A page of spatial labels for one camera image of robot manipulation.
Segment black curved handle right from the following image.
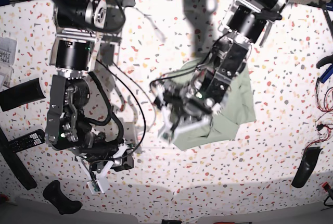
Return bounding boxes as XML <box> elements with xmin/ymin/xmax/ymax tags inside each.
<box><xmin>316</xmin><ymin>55</ymin><xmax>333</xmax><ymax>69</ymax></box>

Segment black game controller grip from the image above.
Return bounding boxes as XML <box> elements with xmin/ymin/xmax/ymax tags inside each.
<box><xmin>43</xmin><ymin>180</ymin><xmax>83</xmax><ymax>215</ymax></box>

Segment red object bottom left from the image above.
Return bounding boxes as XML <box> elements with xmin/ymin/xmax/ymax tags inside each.
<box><xmin>0</xmin><ymin>194</ymin><xmax>9</xmax><ymax>202</ymax></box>

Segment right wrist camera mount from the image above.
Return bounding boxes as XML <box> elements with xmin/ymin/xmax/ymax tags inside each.
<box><xmin>83</xmin><ymin>144</ymin><xmax>133</xmax><ymax>194</ymax></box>

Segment black curved pad right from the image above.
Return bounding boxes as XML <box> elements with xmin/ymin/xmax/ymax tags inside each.
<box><xmin>291</xmin><ymin>147</ymin><xmax>322</xmax><ymax>189</ymax></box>

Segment blue plastic clamp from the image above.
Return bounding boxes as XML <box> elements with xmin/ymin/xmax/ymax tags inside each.
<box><xmin>319</xmin><ymin>64</ymin><xmax>333</xmax><ymax>84</ymax></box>

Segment black remote control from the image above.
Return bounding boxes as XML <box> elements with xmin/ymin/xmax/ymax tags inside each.
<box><xmin>8</xmin><ymin>129</ymin><xmax>45</xmax><ymax>153</ymax></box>

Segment light green T-shirt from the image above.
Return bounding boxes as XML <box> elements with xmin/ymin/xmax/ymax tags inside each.
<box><xmin>158</xmin><ymin>66</ymin><xmax>255</xmax><ymax>151</ymax></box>

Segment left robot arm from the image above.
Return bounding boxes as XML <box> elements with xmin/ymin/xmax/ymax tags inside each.
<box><xmin>156</xmin><ymin>0</ymin><xmax>289</xmax><ymax>131</ymax></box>

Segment red connector bottom right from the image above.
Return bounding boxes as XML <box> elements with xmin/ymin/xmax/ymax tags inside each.
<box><xmin>322</xmin><ymin>182</ymin><xmax>330</xmax><ymax>190</ymax></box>

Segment red and black wires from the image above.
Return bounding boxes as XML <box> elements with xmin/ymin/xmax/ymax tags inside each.
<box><xmin>303</xmin><ymin>78</ymin><xmax>333</xmax><ymax>154</ymax></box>

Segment black small tool bottom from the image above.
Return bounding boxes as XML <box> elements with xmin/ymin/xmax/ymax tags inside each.
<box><xmin>161</xmin><ymin>219</ymin><xmax>182</xmax><ymax>224</ymax></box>

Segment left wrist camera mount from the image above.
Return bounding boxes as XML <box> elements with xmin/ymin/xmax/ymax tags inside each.
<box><xmin>151</xmin><ymin>79</ymin><xmax>222</xmax><ymax>143</ymax></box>

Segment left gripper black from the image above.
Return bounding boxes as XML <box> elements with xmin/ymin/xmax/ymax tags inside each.
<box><xmin>166</xmin><ymin>89</ymin><xmax>215</xmax><ymax>128</ymax></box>

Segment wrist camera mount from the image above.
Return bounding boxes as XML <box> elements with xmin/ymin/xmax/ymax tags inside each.
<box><xmin>83</xmin><ymin>144</ymin><xmax>133</xmax><ymax>194</ymax></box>
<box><xmin>151</xmin><ymin>79</ymin><xmax>222</xmax><ymax>143</ymax></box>

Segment clear plastic parts box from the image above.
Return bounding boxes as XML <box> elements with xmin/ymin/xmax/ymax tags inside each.
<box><xmin>0</xmin><ymin>38</ymin><xmax>17</xmax><ymax>66</ymax></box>

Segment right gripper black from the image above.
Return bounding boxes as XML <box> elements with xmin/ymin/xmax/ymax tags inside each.
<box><xmin>80</xmin><ymin>140</ymin><xmax>134</xmax><ymax>171</ymax></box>

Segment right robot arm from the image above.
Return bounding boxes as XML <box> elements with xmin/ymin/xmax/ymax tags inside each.
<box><xmin>45</xmin><ymin>0</ymin><xmax>139</xmax><ymax>172</ymax></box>

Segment small clear plastic container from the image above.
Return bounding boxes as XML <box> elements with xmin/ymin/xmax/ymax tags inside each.
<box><xmin>0</xmin><ymin>65</ymin><xmax>13</xmax><ymax>88</ymax></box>

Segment long black bar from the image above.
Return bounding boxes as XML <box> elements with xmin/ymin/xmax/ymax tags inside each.
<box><xmin>1</xmin><ymin>129</ymin><xmax>37</xmax><ymax>190</ymax></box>

